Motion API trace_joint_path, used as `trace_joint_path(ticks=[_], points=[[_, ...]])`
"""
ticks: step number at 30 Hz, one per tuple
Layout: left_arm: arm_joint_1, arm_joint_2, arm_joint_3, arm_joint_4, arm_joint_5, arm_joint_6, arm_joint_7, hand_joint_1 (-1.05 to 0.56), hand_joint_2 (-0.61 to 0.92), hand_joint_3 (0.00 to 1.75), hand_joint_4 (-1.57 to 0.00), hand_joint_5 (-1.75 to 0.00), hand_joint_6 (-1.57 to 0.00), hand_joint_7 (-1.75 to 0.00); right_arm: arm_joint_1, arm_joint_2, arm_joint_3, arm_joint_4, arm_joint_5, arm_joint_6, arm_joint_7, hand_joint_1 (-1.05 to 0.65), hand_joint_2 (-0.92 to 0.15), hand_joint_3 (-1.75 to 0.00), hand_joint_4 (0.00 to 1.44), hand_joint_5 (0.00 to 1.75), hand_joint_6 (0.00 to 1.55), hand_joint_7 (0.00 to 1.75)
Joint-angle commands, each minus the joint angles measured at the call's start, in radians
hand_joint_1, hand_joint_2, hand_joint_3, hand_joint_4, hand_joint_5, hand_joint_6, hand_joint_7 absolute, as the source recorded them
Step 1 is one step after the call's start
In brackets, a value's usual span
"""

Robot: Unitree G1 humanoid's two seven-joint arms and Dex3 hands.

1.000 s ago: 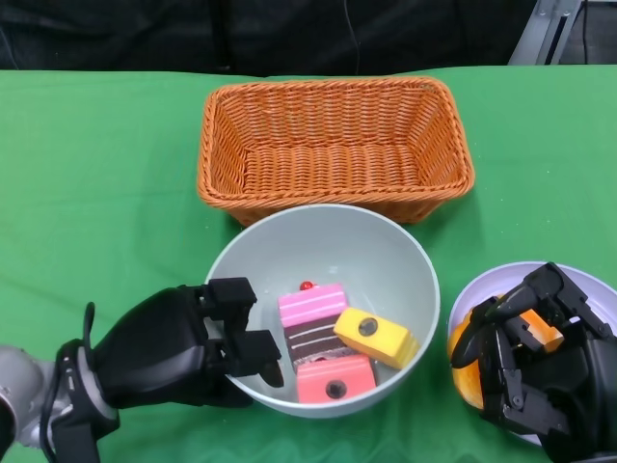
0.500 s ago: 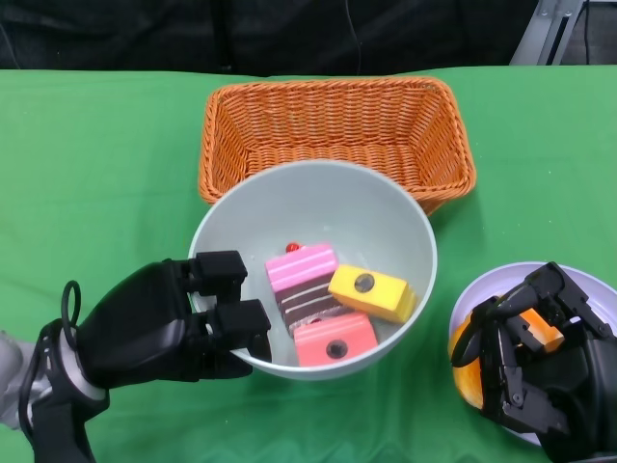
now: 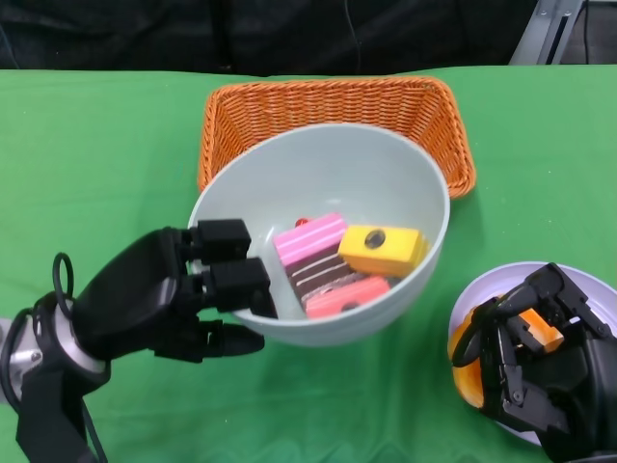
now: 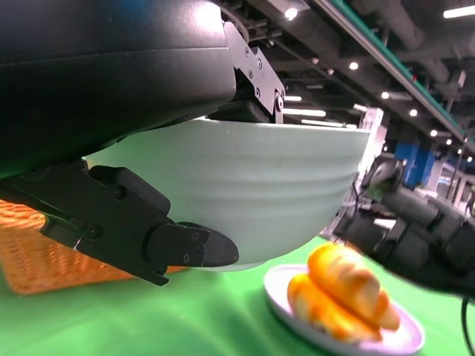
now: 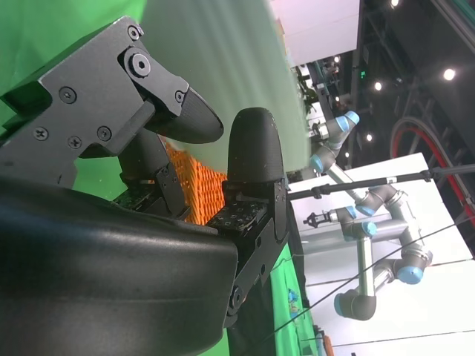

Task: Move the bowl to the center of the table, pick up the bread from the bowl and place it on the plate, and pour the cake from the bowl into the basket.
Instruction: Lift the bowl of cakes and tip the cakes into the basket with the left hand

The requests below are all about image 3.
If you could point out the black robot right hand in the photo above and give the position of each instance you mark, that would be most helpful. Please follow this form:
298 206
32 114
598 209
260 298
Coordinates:
588 386

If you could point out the pale lavender plate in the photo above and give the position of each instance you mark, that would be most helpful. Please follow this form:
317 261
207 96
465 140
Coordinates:
487 284

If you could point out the grey metal frame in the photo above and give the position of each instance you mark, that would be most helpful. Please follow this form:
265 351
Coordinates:
542 34

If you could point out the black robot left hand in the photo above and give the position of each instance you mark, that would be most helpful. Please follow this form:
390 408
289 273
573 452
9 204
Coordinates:
135 299

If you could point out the green tablecloth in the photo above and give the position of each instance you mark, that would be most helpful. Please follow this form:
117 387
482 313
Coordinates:
120 144

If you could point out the yellow cake block black dot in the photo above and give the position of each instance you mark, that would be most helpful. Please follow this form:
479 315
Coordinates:
395 251

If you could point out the orange wicker basket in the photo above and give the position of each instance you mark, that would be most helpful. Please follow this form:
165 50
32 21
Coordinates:
337 103

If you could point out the grey round bowl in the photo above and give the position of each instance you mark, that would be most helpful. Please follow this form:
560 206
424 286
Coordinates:
328 173

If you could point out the pink layered cake slice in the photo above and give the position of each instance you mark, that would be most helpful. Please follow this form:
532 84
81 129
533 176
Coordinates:
303 241

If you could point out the pink cake block black dot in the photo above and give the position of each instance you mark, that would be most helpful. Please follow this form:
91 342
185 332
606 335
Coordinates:
328 304

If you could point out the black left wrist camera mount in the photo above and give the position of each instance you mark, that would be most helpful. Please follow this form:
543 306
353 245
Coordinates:
48 410

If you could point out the orange striped bread roll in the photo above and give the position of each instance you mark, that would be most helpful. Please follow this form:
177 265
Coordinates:
467 386

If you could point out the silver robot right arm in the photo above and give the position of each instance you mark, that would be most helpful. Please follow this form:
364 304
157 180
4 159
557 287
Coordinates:
598 458

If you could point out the chocolate layered cake slice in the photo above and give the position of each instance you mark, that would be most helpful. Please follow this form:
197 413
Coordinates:
323 275

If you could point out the black backdrop cloth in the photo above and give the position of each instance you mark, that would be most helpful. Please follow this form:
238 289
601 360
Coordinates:
144 34

